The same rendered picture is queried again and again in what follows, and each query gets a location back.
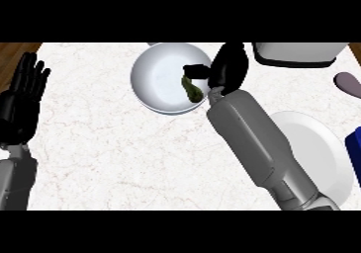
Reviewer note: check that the blue box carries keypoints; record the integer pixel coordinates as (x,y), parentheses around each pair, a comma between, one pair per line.
(359,158)

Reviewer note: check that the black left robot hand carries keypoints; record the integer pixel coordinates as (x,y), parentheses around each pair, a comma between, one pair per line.
(16,105)

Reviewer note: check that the white bowl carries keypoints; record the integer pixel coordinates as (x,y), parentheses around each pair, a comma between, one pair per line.
(163,77)

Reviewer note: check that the white plate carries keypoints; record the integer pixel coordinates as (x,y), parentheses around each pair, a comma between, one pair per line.
(319,154)

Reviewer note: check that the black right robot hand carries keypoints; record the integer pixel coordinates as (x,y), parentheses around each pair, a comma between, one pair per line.
(230,67)

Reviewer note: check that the purple eggplant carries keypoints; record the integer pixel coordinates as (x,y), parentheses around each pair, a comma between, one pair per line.
(351,85)

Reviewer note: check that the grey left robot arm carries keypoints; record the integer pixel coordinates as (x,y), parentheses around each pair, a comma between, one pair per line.
(10,179)

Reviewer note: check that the green squash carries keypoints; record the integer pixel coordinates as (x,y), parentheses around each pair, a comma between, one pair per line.
(192,90)

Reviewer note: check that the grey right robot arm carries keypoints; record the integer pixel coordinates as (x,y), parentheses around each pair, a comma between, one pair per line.
(258,145)

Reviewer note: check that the white appliance with black base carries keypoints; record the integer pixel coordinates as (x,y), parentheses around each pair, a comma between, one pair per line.
(298,54)

